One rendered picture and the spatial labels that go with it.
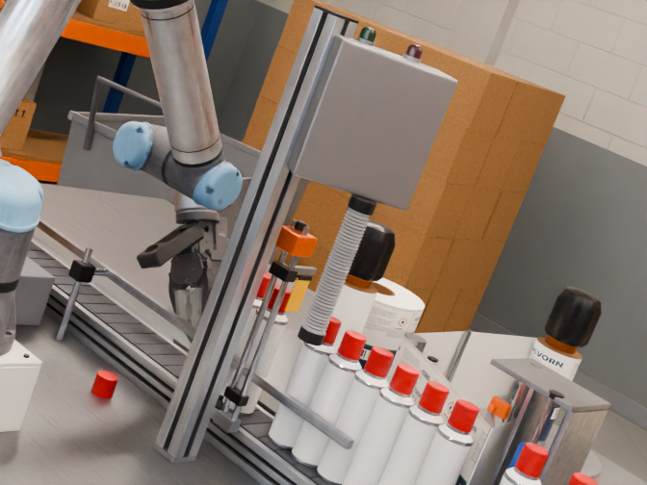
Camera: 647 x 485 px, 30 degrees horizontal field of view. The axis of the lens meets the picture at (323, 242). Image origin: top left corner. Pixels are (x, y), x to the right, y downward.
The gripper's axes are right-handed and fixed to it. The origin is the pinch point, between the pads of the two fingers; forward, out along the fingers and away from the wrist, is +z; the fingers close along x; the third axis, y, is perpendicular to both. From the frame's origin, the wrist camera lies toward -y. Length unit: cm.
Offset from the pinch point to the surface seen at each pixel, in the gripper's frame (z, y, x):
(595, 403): 13, 12, -64
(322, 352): 4.0, -1.4, -28.1
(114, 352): 1.9, -5.0, 13.0
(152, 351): 2.1, -1.9, 7.2
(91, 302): -7.2, -0.9, 23.3
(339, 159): -20.7, -13.5, -42.3
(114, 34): -171, 253, 306
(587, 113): -129, 434, 142
